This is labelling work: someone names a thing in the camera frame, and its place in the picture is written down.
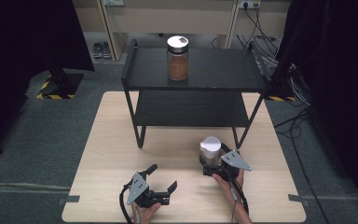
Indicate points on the black stand with hazard-striped base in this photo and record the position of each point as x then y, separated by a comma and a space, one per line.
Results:
60, 84
279, 93

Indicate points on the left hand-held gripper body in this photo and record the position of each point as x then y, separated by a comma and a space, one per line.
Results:
138, 188

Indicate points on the person's right hand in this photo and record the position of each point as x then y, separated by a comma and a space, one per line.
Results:
234, 186

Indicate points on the beige background desk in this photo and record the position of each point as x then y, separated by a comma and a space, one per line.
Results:
143, 18

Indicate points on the person's left hand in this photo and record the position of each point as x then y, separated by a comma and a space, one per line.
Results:
144, 214

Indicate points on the white wall power socket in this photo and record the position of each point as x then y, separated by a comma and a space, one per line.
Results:
249, 3
114, 2

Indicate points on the grey tape strip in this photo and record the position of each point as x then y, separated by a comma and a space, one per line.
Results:
70, 199
298, 199

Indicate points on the black two-tier shelf rack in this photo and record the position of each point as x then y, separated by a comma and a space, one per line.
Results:
217, 68

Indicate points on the glass jar with silver lid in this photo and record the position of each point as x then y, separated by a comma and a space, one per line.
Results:
177, 62

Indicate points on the clear bottle with white lid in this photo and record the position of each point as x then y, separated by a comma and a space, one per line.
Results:
210, 146

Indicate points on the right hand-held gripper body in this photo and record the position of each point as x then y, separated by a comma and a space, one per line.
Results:
235, 160

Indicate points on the grey shoe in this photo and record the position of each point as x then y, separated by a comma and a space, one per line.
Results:
97, 49
106, 49

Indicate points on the dark curtain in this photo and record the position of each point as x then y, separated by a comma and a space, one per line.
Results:
338, 77
28, 46

